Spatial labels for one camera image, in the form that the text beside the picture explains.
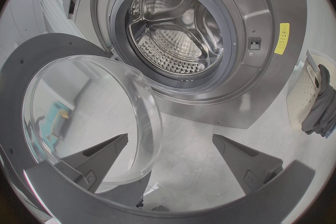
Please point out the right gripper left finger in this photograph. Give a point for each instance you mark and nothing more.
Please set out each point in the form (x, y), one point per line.
(105, 157)

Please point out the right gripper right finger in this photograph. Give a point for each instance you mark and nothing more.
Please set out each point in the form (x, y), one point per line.
(236, 160)

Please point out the washing machine door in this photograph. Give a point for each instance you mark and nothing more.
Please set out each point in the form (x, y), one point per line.
(86, 102)

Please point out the cream laundry basket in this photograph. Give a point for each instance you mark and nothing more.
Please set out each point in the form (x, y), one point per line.
(301, 94)

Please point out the heap of dark clothes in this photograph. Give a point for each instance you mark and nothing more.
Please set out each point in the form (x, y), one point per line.
(321, 107)

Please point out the grey washing machine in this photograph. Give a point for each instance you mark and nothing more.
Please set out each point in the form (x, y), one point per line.
(189, 34)

